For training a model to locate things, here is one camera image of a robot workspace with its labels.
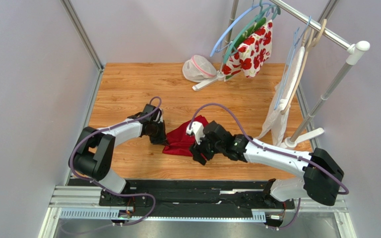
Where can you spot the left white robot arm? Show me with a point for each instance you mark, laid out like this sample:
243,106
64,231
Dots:
92,156

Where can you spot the dark red cloth napkin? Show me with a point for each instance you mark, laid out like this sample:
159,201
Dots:
179,141

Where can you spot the white metal clothes rack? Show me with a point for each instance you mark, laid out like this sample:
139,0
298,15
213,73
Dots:
346,116

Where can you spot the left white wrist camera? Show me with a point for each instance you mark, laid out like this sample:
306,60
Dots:
158,116

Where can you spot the light blue hanger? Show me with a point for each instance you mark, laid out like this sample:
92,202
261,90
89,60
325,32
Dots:
238,23
290,72

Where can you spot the white mesh laundry bag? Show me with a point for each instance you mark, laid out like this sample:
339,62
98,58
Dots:
198,68

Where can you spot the light blue hanger right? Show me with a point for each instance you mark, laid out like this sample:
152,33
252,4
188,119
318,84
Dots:
290,72

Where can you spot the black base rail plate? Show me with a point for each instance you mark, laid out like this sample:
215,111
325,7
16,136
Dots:
192,198

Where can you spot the red floral cloth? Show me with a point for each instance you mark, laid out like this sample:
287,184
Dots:
251,54

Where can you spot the light blue hanger left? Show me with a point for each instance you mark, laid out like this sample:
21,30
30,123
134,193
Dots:
238,23

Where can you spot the white towel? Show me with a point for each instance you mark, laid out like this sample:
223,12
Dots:
277,116

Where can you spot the teal hanger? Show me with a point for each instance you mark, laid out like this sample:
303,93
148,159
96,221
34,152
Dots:
246,33

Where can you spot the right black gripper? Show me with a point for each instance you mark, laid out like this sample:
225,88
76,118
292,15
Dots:
202,149

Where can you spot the wooden hanger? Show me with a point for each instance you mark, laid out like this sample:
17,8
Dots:
309,44

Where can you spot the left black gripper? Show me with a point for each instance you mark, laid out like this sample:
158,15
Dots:
161,140

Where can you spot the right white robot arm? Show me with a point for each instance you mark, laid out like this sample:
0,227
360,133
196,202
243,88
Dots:
316,174

